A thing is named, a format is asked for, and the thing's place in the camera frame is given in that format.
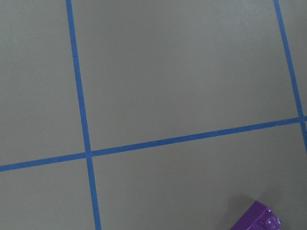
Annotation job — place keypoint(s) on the purple sloped block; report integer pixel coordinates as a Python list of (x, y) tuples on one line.
[(258, 217)]

